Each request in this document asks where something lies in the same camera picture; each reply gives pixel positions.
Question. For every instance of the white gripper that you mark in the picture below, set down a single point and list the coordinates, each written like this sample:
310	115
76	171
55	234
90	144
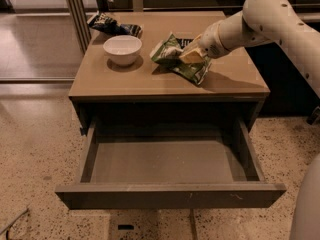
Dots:
211	41

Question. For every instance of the green jalapeno chip bag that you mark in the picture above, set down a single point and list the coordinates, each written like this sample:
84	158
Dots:
166	54

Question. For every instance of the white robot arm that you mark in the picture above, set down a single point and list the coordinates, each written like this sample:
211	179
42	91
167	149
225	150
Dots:
258	22

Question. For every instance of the brown cabinet with top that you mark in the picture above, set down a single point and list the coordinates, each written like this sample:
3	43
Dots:
233	78

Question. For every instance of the dark blue chip bag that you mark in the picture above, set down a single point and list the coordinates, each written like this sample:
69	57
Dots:
103	23

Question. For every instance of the open grey top drawer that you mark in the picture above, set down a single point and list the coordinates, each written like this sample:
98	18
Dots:
169	166

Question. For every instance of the white ceramic bowl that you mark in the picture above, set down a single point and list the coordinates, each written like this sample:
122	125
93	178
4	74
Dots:
123	50

